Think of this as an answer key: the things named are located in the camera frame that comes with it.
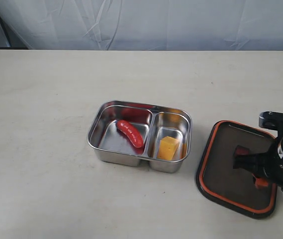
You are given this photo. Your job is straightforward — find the dark transparent lunch box lid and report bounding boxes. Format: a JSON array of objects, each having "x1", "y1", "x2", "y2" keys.
[{"x1": 195, "y1": 120, "x2": 277, "y2": 219}]

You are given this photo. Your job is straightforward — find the yellow cheese wedge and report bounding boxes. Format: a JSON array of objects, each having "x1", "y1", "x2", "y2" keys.
[{"x1": 157, "y1": 136, "x2": 180, "y2": 161}]

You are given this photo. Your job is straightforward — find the red sausage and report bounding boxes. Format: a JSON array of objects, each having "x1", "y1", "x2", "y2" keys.
[{"x1": 116, "y1": 120, "x2": 144, "y2": 148}]

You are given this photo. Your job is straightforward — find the stainless steel lunch box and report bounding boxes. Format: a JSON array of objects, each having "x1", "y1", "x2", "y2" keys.
[{"x1": 87, "y1": 100, "x2": 192, "y2": 173}]

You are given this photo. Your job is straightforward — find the white backdrop curtain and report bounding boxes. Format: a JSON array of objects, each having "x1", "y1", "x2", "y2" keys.
[{"x1": 0, "y1": 0, "x2": 283, "y2": 51}]

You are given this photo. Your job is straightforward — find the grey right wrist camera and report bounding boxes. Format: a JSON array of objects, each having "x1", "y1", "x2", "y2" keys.
[{"x1": 259, "y1": 111, "x2": 283, "y2": 131}]

